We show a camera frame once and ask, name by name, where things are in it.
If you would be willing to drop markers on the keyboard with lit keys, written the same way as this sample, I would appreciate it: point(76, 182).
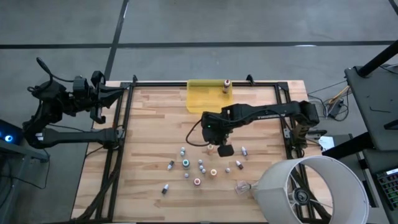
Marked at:
point(388, 186)

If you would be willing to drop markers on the small white black-label dropper bottle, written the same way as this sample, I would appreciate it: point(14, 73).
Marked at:
point(170, 165)

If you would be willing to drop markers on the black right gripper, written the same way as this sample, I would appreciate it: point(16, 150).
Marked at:
point(214, 129)

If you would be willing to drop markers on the black frame clamp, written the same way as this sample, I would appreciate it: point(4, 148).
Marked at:
point(134, 78)
point(249, 79)

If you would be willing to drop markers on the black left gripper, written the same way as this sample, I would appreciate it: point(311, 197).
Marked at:
point(97, 115)

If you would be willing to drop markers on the grey metal stand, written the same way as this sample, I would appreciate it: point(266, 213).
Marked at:
point(25, 154)

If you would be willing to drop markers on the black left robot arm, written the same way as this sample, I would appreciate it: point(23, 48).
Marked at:
point(77, 135)

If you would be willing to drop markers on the small dark red dropper bottle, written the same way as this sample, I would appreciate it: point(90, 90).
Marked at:
point(186, 175)

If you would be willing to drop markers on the white paper label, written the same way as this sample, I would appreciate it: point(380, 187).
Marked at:
point(326, 143)

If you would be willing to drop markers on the black aluminium table frame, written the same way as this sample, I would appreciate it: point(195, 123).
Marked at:
point(161, 83)

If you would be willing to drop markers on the blue-lit computer tower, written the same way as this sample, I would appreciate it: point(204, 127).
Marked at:
point(12, 133)

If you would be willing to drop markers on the black power strip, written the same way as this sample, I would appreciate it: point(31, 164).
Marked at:
point(335, 107)

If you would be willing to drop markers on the large green food coloring bottle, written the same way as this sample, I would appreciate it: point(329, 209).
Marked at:
point(186, 163)

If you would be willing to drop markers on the white lamp shade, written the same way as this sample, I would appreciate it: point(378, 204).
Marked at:
point(273, 199)

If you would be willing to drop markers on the dark grey desk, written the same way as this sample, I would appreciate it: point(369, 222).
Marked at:
point(370, 102)

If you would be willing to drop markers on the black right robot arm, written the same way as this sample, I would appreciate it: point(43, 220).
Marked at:
point(270, 114)

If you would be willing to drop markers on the black pole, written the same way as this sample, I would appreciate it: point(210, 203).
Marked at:
point(379, 57)

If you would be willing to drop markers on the yellow translucent plastic tray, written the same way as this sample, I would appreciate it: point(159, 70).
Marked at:
point(202, 96)

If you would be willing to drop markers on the small brown dropper bottle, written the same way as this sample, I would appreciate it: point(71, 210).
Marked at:
point(239, 165)

